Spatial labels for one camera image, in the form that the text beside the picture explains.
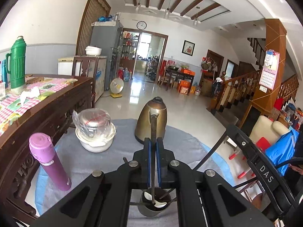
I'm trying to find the white ceramic spoon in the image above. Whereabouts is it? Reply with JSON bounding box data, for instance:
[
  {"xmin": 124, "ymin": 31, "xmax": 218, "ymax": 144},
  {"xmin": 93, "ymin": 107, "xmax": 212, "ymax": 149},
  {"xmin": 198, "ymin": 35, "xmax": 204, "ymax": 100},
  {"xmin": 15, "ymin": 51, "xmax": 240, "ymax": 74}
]
[
  {"xmin": 154, "ymin": 200, "xmax": 167, "ymax": 208},
  {"xmin": 144, "ymin": 191, "xmax": 152, "ymax": 201}
]

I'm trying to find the dark grey utensil holder cup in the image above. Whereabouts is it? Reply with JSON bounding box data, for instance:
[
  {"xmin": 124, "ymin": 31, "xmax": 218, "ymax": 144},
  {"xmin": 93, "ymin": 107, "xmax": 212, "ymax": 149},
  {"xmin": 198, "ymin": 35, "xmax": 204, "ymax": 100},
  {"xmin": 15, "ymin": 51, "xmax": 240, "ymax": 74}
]
[{"xmin": 137, "ymin": 187, "xmax": 177, "ymax": 218}]

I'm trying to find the white bowl with plastic wrap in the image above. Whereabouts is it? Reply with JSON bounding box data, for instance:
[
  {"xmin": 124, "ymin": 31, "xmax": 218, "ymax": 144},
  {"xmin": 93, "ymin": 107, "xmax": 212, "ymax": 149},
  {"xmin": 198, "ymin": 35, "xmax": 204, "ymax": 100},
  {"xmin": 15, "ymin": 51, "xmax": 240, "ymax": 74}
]
[{"xmin": 72, "ymin": 108, "xmax": 116, "ymax": 153}]

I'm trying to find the gold electric kettle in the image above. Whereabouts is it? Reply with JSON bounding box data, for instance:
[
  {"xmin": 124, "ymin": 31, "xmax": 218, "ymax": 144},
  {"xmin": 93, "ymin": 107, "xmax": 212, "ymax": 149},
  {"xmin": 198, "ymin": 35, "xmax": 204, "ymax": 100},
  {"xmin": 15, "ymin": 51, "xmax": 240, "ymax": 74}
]
[{"xmin": 135, "ymin": 96, "xmax": 167, "ymax": 144}]

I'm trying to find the small standing fan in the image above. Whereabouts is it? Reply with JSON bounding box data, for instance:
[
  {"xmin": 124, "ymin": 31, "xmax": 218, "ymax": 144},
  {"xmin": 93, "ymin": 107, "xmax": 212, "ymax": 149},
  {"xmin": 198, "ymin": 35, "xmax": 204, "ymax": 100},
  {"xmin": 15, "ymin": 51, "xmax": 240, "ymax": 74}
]
[{"xmin": 110, "ymin": 78, "xmax": 124, "ymax": 98}]

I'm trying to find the purple thermos bottle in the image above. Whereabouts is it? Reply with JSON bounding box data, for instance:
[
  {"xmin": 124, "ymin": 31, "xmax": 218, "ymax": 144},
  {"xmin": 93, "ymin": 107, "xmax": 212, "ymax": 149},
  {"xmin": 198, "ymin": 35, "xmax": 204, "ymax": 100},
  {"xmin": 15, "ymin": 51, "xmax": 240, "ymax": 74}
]
[{"xmin": 29, "ymin": 133, "xmax": 71, "ymax": 191}]

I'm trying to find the wooden stair railing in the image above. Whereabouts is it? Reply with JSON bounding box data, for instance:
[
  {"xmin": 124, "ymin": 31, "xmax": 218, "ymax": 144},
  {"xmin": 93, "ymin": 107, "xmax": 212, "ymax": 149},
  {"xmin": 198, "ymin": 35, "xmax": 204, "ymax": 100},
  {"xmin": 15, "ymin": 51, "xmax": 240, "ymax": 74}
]
[{"xmin": 208, "ymin": 70, "xmax": 299, "ymax": 112}]

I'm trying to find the blue under cloth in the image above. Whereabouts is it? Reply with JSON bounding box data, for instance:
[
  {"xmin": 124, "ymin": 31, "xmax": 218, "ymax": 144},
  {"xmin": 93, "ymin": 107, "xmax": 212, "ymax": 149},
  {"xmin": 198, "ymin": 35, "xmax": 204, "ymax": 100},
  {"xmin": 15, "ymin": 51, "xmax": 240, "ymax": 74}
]
[{"xmin": 34, "ymin": 127, "xmax": 237, "ymax": 216}]

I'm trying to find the dark wooden side table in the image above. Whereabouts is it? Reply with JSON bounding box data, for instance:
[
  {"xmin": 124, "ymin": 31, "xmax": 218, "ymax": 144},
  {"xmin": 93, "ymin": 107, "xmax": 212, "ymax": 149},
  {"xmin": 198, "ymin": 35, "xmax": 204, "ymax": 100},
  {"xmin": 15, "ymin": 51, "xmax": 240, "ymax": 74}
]
[{"xmin": 164, "ymin": 68, "xmax": 195, "ymax": 95}]

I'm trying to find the dark wooden sideboard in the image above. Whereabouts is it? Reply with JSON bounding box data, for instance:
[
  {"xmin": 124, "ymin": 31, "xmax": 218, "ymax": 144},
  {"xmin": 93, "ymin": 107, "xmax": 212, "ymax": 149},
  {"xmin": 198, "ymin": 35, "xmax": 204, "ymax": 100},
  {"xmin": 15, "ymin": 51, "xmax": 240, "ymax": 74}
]
[{"xmin": 1, "ymin": 76, "xmax": 93, "ymax": 224}]

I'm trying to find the white chest freezer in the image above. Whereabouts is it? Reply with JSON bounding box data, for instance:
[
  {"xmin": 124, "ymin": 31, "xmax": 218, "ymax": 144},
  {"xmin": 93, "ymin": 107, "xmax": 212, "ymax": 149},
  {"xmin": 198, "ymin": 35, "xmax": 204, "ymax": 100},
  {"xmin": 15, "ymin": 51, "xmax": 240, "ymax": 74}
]
[{"xmin": 58, "ymin": 56, "xmax": 107, "ymax": 103}]

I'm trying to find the white rice cooker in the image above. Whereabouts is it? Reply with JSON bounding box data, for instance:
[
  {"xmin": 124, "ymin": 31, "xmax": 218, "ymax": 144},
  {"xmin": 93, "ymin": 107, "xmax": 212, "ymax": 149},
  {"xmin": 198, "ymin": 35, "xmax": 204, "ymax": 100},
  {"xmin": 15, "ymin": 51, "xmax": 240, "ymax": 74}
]
[{"xmin": 85, "ymin": 46, "xmax": 102, "ymax": 56}]

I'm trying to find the grey refrigerator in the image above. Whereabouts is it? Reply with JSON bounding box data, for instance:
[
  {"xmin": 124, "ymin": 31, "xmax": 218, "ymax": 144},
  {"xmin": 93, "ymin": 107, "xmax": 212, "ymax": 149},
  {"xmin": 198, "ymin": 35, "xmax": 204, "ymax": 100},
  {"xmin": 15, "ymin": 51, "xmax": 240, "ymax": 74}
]
[{"xmin": 90, "ymin": 21, "xmax": 123, "ymax": 90}]

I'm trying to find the green thermos jug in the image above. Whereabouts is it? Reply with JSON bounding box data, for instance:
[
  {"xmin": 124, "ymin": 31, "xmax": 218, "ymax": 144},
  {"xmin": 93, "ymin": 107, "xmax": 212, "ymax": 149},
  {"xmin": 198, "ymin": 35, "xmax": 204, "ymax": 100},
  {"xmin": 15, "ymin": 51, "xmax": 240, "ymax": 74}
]
[{"xmin": 6, "ymin": 36, "xmax": 27, "ymax": 95}]

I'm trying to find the brown wooden door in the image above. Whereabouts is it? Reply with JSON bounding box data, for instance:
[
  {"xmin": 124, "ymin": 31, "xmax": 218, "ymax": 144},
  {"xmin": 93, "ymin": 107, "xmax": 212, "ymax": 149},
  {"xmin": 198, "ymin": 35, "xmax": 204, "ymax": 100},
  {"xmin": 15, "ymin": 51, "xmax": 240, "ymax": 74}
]
[{"xmin": 75, "ymin": 0, "xmax": 111, "ymax": 55}]

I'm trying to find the framed wall picture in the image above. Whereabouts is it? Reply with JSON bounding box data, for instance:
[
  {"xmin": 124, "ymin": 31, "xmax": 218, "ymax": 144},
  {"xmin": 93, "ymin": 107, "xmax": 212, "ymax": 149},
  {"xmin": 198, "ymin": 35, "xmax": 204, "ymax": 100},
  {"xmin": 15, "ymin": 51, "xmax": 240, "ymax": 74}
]
[{"xmin": 182, "ymin": 40, "xmax": 195, "ymax": 56}]

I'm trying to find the wall calendar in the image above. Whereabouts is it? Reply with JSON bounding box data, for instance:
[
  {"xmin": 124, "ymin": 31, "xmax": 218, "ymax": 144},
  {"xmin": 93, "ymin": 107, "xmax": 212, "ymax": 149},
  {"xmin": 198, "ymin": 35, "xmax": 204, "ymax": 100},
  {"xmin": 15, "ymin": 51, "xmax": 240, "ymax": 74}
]
[{"xmin": 259, "ymin": 50, "xmax": 280, "ymax": 90}]

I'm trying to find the round wall clock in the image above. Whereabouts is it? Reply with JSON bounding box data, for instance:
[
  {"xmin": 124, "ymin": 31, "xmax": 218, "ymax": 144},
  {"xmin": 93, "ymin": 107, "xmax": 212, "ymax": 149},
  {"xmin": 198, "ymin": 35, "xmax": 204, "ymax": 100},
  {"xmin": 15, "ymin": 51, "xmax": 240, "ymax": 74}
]
[{"xmin": 137, "ymin": 21, "xmax": 147, "ymax": 30}]

